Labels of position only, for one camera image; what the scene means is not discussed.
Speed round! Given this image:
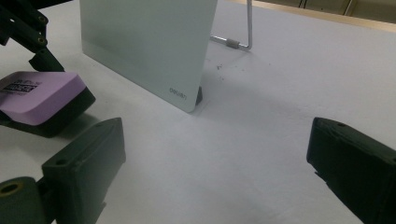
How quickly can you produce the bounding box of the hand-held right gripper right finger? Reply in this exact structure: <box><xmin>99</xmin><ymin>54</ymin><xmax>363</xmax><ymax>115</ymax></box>
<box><xmin>306</xmin><ymin>117</ymin><xmax>396</xmax><ymax>224</ymax></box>

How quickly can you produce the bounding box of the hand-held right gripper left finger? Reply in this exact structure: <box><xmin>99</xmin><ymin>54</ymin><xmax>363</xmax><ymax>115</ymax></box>
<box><xmin>36</xmin><ymin>117</ymin><xmax>127</xmax><ymax>224</ymax></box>

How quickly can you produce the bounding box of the purple whiteboard eraser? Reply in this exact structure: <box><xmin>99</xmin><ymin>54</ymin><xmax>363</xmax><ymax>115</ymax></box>
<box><xmin>0</xmin><ymin>70</ymin><xmax>97</xmax><ymax>135</ymax></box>

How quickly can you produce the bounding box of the frosted glass whiteboard with stand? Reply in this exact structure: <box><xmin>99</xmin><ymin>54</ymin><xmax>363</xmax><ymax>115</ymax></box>
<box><xmin>78</xmin><ymin>0</ymin><xmax>253</xmax><ymax>114</ymax></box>

